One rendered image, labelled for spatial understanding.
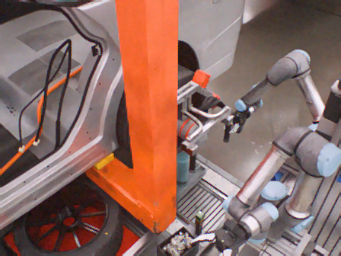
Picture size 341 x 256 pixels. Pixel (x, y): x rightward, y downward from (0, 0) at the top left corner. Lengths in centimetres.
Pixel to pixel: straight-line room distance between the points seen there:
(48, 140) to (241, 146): 177
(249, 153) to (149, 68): 217
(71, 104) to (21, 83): 44
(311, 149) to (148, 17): 76
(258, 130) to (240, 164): 48
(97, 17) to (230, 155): 195
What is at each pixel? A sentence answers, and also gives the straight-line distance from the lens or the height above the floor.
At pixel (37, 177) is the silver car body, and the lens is 209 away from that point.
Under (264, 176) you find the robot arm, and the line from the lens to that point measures 156.
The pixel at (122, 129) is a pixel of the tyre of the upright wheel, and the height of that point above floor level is 91.
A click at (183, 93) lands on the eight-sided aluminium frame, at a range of 216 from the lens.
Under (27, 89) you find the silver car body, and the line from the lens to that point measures 255.
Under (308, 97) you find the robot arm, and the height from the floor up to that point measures 115.
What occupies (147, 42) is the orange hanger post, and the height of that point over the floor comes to 179.
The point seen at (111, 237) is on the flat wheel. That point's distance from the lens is 229.
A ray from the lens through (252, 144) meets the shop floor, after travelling 348.
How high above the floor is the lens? 245
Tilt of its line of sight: 43 degrees down
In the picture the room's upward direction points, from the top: 1 degrees counter-clockwise
